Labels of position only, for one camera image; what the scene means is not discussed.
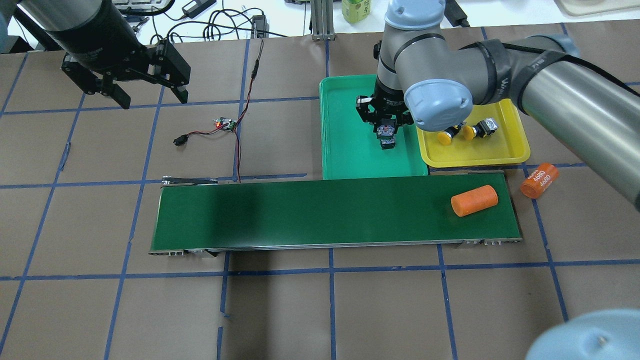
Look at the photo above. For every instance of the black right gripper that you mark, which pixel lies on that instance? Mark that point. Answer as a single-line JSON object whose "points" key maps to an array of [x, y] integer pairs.
{"points": [[388, 102]]}

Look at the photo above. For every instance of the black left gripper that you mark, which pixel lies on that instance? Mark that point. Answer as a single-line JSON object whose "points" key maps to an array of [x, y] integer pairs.
{"points": [[91, 43]]}

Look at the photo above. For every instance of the yellow push button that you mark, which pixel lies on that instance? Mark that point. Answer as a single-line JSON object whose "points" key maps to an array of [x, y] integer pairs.
{"points": [[482, 129], [445, 137]]}

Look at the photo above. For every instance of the plain orange cylinder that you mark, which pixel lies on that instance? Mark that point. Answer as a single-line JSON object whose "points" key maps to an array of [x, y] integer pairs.
{"points": [[474, 200]]}

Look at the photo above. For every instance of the orange 4680 battery cylinder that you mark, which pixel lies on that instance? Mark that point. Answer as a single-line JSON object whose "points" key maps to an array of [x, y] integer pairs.
{"points": [[539, 180]]}

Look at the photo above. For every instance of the green push button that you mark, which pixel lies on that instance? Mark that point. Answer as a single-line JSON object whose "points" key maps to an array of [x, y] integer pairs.
{"points": [[386, 133]]}

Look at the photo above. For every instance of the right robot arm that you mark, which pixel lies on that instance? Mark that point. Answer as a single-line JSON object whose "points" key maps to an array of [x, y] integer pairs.
{"points": [[421, 81]]}

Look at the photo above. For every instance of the green plastic tray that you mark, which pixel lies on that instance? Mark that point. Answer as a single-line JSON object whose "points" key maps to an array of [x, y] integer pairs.
{"points": [[350, 148]]}

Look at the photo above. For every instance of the motor controller circuit board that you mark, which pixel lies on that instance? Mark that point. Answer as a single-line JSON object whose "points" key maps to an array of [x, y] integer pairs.
{"points": [[225, 124]]}

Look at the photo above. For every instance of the green tea bottle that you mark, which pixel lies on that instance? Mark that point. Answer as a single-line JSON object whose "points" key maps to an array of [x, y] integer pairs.
{"points": [[354, 11]]}

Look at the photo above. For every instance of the green conveyor belt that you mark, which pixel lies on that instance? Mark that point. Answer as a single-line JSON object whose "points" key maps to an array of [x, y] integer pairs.
{"points": [[332, 213]]}

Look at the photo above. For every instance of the yellow plastic tray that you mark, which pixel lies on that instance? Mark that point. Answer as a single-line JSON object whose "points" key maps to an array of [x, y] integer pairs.
{"points": [[508, 145]]}

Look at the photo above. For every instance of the aluminium frame post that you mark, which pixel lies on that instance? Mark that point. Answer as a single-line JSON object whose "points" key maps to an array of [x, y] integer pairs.
{"points": [[322, 20]]}

